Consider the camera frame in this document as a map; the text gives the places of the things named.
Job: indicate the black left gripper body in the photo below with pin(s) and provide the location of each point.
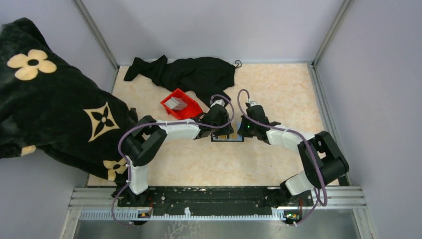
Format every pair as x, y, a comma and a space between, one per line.
222, 132

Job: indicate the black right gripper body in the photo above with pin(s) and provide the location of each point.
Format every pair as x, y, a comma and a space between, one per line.
248, 128

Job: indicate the black leather card holder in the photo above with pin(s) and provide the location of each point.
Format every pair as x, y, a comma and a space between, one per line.
234, 137

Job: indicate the red plastic bin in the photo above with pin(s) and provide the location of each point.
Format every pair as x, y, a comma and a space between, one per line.
191, 110

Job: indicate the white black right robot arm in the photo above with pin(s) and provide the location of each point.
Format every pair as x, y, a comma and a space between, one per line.
321, 158

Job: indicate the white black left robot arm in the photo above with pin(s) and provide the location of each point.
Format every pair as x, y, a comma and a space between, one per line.
139, 145

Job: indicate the stack of silver cards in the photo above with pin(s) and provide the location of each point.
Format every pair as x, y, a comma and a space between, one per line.
175, 103

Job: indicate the black cloth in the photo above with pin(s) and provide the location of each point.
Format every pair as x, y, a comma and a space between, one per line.
205, 76

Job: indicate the black floral blanket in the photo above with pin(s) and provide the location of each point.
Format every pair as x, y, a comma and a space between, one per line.
50, 105

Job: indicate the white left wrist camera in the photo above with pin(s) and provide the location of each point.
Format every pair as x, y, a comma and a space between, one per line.
220, 102

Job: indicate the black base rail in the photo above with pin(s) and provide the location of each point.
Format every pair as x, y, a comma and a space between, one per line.
212, 201

